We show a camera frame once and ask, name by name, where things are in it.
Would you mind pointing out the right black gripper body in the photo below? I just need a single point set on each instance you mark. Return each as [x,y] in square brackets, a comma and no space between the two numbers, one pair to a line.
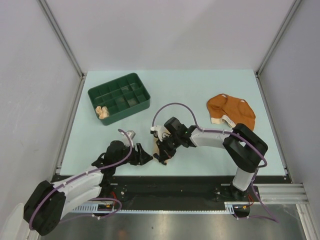
[169,145]

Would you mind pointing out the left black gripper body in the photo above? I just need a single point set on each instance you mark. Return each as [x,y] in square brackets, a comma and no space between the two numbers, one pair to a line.
[135,159]

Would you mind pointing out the beige navy-trimmed underwear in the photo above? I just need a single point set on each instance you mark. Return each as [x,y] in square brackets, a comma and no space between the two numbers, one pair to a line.
[162,153]

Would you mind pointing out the peach boxer underwear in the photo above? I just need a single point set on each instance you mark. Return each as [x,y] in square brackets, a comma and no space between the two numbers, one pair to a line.
[102,112]

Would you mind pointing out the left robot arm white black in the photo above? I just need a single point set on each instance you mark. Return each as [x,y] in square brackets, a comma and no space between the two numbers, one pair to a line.
[51,201]

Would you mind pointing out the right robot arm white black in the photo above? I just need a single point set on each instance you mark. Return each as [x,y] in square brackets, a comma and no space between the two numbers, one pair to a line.
[244,147]

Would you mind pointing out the orange brown underwear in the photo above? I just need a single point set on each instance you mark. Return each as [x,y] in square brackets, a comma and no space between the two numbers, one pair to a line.
[224,108]

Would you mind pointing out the green compartment tray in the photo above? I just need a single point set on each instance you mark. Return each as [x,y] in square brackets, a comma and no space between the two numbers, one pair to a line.
[122,97]

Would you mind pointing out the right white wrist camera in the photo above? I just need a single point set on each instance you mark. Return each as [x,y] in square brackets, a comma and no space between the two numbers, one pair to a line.
[157,131]

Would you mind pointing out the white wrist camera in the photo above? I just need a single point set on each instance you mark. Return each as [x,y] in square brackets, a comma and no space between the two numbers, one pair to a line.
[127,137]
[157,131]

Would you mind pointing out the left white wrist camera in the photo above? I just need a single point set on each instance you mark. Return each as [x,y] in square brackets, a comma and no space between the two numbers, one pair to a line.
[127,137]

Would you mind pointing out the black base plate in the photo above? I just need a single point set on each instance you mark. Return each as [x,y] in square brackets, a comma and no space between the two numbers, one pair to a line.
[175,193]

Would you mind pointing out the left aluminium frame post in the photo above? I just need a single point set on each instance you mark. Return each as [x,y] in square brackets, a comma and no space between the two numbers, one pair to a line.
[49,15]

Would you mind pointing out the aluminium frame post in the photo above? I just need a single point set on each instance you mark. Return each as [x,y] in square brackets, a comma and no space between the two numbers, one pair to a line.
[49,15]
[279,34]

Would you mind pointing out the right aluminium frame post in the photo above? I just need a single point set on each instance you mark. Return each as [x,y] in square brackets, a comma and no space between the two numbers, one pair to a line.
[279,34]

